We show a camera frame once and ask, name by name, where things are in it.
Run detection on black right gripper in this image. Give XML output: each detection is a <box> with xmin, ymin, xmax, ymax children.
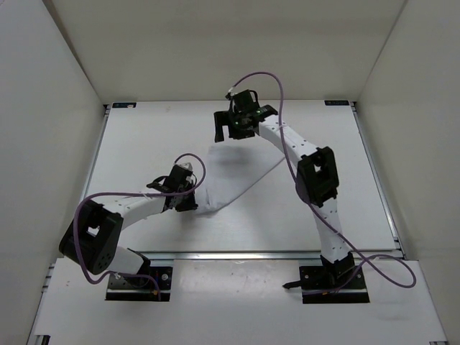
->
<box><xmin>214</xmin><ymin>111</ymin><xmax>254</xmax><ymax>144</ymax></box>

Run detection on white skirt cloth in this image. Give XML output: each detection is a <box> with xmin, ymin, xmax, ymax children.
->
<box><xmin>193</xmin><ymin>144</ymin><xmax>285</xmax><ymax>216</ymax></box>

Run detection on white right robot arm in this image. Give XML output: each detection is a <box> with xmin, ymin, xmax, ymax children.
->
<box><xmin>213</xmin><ymin>105</ymin><xmax>354</xmax><ymax>288</ymax></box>

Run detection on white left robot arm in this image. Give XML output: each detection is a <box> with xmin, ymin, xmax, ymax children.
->
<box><xmin>58</xmin><ymin>189</ymin><xmax>198</xmax><ymax>288</ymax></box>

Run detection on white front cover board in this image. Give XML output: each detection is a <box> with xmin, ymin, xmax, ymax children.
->
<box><xmin>34</xmin><ymin>259</ymin><xmax>447</xmax><ymax>344</ymax></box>

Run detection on left corner label sticker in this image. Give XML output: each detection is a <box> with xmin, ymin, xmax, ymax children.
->
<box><xmin>111</xmin><ymin>102</ymin><xmax>137</xmax><ymax>109</ymax></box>

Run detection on corner label sticker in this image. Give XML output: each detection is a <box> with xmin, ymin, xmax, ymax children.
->
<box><xmin>111</xmin><ymin>102</ymin><xmax>137</xmax><ymax>109</ymax></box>
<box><xmin>324</xmin><ymin>100</ymin><xmax>349</xmax><ymax>106</ymax></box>

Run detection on right corner label sticker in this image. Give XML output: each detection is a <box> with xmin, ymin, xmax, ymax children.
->
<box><xmin>324</xmin><ymin>100</ymin><xmax>349</xmax><ymax>106</ymax></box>

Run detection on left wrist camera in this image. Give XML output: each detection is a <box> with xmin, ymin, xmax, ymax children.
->
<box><xmin>146</xmin><ymin>162</ymin><xmax>195</xmax><ymax>194</ymax></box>

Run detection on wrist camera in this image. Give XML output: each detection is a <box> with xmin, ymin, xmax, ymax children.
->
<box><xmin>226</xmin><ymin>89</ymin><xmax>259</xmax><ymax>111</ymax></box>
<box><xmin>146</xmin><ymin>162</ymin><xmax>195</xmax><ymax>194</ymax></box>

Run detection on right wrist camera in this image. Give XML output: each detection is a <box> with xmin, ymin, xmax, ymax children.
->
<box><xmin>226</xmin><ymin>89</ymin><xmax>259</xmax><ymax>111</ymax></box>

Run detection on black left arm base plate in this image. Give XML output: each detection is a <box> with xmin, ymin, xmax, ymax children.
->
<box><xmin>105</xmin><ymin>260</ymin><xmax>173</xmax><ymax>303</ymax></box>

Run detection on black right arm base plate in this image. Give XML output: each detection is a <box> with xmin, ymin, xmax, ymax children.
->
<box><xmin>282</xmin><ymin>265</ymin><xmax>370</xmax><ymax>304</ymax></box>

